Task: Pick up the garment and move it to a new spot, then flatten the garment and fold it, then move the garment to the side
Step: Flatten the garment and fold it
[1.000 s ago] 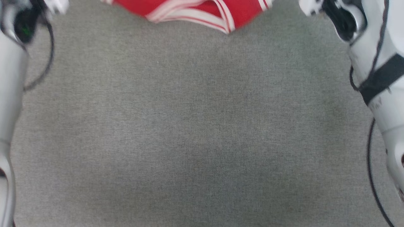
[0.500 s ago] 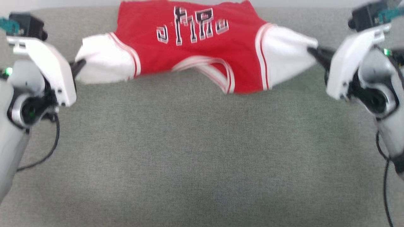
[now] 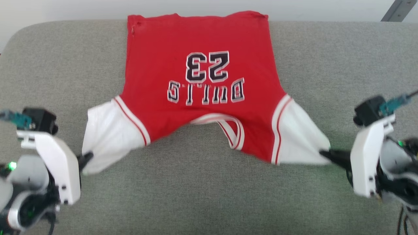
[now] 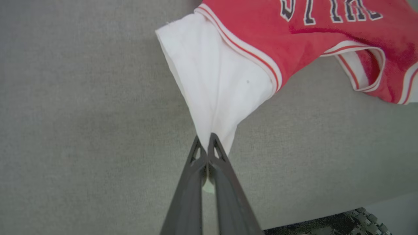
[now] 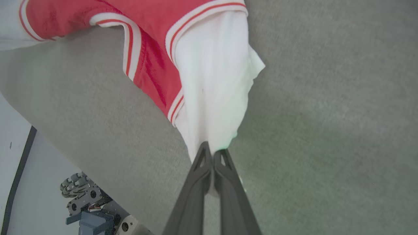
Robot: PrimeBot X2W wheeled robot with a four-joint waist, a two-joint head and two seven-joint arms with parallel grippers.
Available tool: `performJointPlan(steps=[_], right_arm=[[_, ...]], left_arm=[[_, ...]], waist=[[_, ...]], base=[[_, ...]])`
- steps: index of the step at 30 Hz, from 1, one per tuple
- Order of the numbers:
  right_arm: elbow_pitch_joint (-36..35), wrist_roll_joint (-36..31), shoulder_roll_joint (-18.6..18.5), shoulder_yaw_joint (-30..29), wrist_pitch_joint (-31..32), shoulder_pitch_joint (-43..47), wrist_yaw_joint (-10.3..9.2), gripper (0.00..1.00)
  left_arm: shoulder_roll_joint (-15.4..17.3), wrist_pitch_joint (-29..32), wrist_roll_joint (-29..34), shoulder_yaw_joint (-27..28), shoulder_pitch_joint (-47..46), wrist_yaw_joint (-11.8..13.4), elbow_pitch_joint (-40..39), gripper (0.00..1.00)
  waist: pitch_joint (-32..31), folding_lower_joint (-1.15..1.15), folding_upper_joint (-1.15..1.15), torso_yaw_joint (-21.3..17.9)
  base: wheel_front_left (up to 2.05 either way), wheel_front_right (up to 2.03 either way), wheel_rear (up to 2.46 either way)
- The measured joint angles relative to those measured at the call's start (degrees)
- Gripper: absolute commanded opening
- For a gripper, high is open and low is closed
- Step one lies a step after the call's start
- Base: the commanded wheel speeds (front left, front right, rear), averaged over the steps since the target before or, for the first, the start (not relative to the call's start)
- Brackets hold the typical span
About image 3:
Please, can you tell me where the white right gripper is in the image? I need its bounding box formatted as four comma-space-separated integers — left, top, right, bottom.
319, 114, 395, 198

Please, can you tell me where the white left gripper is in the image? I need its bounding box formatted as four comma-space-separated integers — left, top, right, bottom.
16, 130, 94, 205

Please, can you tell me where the red and white basketball jersey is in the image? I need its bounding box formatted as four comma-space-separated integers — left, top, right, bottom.
82, 11, 331, 175

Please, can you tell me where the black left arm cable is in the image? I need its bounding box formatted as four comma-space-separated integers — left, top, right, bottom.
47, 209, 57, 235

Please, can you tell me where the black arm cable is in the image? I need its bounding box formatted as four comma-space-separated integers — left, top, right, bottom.
397, 206, 418, 235
47, 209, 57, 235

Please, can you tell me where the teal right camera connector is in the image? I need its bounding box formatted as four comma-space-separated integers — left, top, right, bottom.
379, 91, 418, 115

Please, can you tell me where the teal camera connector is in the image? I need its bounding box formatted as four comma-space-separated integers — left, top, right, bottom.
0, 110, 33, 129
379, 91, 418, 115

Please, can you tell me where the teal left camera connector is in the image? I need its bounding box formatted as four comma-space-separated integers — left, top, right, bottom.
0, 110, 33, 129

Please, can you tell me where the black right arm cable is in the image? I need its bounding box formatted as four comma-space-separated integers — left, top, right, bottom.
397, 206, 418, 235

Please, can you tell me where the grey metal post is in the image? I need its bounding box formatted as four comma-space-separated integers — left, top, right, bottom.
381, 0, 418, 22

